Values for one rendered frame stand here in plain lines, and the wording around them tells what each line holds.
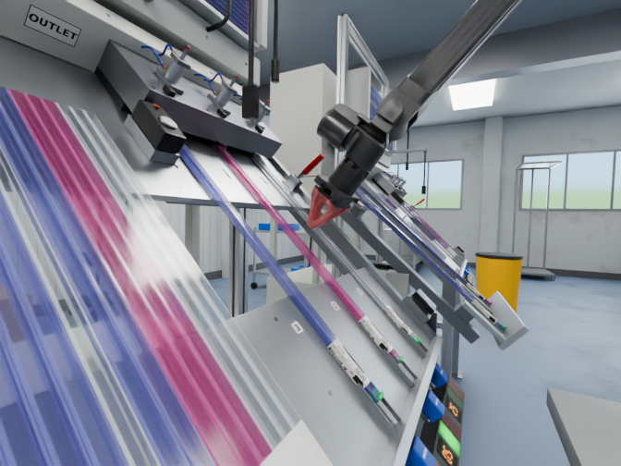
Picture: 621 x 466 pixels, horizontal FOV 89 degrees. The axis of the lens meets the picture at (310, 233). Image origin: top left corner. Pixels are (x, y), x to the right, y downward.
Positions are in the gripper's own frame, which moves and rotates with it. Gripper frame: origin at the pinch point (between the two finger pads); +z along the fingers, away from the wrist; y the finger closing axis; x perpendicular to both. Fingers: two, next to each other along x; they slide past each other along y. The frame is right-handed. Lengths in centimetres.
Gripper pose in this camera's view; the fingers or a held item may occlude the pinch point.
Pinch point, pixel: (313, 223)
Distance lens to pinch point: 63.8
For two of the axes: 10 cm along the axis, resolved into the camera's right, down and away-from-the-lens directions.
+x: 6.8, 6.5, -3.3
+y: -4.7, 0.4, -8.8
